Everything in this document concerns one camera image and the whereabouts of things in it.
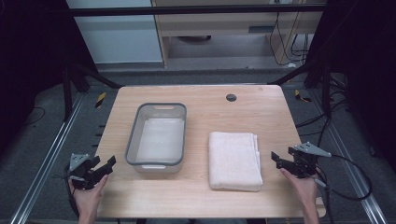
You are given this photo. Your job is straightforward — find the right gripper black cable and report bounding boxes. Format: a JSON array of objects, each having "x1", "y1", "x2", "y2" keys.
[{"x1": 313, "y1": 153, "x2": 374, "y2": 224}]

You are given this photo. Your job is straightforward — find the person's right hand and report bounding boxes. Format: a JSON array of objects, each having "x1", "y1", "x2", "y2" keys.
[{"x1": 279, "y1": 167, "x2": 322, "y2": 209}]

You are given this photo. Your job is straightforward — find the black metal stand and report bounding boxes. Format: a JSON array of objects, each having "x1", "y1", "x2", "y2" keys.
[
  {"x1": 61, "y1": 59, "x2": 125, "y2": 123},
  {"x1": 267, "y1": 57, "x2": 333, "y2": 119}
]

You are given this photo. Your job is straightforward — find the yellow black tape marker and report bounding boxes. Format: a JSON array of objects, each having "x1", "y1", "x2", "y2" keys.
[
  {"x1": 94, "y1": 91, "x2": 107, "y2": 109},
  {"x1": 293, "y1": 89, "x2": 313, "y2": 104}
]

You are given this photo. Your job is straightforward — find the grey-rimmed white plastic basin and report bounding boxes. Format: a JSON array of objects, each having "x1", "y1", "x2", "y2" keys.
[{"x1": 124, "y1": 102, "x2": 188, "y2": 174}]

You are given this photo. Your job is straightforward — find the black cables under desk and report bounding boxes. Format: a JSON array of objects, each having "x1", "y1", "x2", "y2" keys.
[{"x1": 268, "y1": 11, "x2": 313, "y2": 67}]

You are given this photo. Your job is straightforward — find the black curtain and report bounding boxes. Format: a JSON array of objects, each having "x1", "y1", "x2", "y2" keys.
[
  {"x1": 0, "y1": 0, "x2": 97, "y2": 160},
  {"x1": 306, "y1": 0, "x2": 396, "y2": 174}
]

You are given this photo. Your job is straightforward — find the black horizontal frame bar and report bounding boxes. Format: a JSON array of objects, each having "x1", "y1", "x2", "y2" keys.
[{"x1": 66, "y1": 4, "x2": 327, "y2": 18}]

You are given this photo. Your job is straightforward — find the aluminium floor rail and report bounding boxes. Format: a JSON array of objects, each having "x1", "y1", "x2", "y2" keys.
[
  {"x1": 310, "y1": 89, "x2": 389, "y2": 224},
  {"x1": 8, "y1": 92, "x2": 86, "y2": 224}
]

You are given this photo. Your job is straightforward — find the black floor cables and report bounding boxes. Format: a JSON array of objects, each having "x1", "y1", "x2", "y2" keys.
[{"x1": 294, "y1": 74, "x2": 354, "y2": 147}]

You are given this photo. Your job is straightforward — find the light wooden desk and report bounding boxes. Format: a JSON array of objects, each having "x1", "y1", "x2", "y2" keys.
[{"x1": 150, "y1": 0, "x2": 328, "y2": 68}]

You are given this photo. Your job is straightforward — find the pale pink towel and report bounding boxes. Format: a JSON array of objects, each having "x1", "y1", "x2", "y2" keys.
[{"x1": 207, "y1": 131, "x2": 263, "y2": 192}]

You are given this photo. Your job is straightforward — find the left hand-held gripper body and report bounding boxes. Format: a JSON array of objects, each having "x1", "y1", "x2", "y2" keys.
[{"x1": 65, "y1": 152, "x2": 98, "y2": 191}]

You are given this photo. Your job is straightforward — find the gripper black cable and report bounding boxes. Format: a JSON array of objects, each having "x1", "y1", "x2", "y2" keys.
[
  {"x1": 313, "y1": 153, "x2": 374, "y2": 224},
  {"x1": 63, "y1": 167, "x2": 80, "y2": 218}
]

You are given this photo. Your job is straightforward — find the white cabinet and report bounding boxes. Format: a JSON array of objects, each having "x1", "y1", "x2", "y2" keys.
[{"x1": 65, "y1": 0, "x2": 164, "y2": 65}]

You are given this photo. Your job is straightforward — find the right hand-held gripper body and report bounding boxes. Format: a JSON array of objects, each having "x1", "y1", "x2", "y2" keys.
[{"x1": 288, "y1": 142, "x2": 332, "y2": 179}]

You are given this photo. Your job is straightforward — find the person's left hand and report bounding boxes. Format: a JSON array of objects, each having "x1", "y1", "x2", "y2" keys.
[{"x1": 68, "y1": 174, "x2": 110, "y2": 217}]

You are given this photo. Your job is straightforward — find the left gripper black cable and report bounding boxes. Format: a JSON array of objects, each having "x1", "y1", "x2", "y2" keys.
[{"x1": 63, "y1": 167, "x2": 80, "y2": 218}]

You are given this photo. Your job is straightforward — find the thin black floor cable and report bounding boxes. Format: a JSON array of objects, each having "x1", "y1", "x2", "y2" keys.
[{"x1": 23, "y1": 105, "x2": 47, "y2": 127}]

